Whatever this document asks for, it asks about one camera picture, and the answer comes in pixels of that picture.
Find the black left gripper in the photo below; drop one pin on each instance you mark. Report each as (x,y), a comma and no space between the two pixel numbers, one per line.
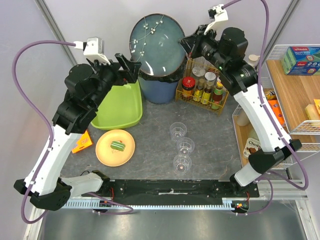
(120,72)

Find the chocolate cookie box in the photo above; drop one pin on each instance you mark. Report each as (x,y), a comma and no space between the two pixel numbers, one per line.
(252,145)

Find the green red sauce bottle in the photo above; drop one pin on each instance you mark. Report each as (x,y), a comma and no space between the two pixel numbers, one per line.
(217,95)

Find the yellow snack bag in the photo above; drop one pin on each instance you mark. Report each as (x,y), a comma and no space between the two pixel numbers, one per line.
(270,95)

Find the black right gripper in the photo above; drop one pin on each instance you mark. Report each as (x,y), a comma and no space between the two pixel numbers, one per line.
(194,42)

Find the blue trash bin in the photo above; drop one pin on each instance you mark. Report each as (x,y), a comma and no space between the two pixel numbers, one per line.
(158,92)

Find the cream pump soap bottle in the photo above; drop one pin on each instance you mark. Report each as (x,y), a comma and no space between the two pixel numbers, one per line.
(253,60)

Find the small brown bottle tan cap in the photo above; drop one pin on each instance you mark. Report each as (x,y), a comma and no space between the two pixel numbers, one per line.
(199,90)

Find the green layered cake slice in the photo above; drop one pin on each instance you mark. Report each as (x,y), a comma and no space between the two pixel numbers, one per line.
(118,146)

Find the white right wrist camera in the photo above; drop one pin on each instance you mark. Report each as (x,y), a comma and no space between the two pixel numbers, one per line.
(219,15)

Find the blue ceramic plate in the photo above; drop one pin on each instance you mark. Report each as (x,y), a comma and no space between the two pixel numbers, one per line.
(154,42)

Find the silver lid spice jar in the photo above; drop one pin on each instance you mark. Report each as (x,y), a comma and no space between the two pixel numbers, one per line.
(198,72)

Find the white wire shelf rack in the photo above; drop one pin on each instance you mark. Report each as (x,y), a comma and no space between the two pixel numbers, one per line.
(294,93)

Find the clear glass cup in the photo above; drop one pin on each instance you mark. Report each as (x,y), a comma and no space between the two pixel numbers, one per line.
(185,146)
(177,131)
(182,163)

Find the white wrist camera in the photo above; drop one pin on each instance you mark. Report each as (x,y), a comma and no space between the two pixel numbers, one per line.
(219,15)
(93,49)

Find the blue sponge package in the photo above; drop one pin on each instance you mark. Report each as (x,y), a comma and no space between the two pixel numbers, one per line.
(301,61)

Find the yellow sponge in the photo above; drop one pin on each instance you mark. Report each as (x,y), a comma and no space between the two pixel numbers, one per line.
(313,110)

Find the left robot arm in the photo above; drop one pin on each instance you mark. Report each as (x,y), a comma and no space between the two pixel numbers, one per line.
(87,86)

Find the yellow wire basket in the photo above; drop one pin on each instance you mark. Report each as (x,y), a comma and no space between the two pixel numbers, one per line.
(188,72)

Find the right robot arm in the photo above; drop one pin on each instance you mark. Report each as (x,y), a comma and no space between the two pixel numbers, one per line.
(241,81)

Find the beige plate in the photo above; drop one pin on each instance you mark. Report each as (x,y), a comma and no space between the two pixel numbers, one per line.
(110,157)

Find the orange purple box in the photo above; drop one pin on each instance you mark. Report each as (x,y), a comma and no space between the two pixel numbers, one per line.
(274,104)

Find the green plastic basin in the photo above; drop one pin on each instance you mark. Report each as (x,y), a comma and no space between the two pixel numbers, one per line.
(121,108)

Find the red lid sauce jar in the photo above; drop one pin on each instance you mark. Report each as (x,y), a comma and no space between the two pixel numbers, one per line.
(188,85)

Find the black mounting base plate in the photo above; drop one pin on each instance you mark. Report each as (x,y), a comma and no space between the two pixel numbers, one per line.
(125,188)

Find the black trash bag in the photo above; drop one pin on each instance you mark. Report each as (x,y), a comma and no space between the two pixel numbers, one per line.
(170,78)

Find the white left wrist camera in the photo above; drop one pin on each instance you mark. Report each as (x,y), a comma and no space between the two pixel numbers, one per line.
(93,49)

